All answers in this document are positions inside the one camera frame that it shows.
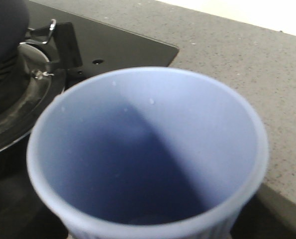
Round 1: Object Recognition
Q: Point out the black glass gas stove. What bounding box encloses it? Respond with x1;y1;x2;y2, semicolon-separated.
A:
0;0;178;239

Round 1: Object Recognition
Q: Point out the light blue ribbed cup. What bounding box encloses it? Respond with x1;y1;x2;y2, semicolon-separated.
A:
27;67;269;239

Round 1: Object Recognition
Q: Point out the dark blue pot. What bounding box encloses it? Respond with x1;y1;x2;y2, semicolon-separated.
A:
0;0;29;62

